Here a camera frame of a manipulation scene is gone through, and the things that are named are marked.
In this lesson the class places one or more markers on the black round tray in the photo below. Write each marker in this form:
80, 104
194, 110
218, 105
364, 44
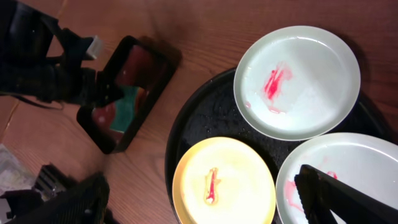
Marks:
211, 111

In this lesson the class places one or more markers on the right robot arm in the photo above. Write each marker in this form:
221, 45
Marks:
84, 203

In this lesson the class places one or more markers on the green sponge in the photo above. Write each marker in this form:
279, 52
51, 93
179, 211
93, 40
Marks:
125, 109

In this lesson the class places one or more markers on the pale green plate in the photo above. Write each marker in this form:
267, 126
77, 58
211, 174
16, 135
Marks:
365, 163
297, 83

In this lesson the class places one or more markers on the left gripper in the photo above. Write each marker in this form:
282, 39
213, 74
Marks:
77, 84

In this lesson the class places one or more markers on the black rectangular tray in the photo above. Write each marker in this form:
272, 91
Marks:
137, 73

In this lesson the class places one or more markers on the yellow plate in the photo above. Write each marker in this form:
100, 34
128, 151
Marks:
223, 180

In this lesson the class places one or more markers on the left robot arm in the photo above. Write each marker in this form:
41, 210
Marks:
41, 62

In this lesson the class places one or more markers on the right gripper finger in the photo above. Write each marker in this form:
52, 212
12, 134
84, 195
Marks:
322, 197

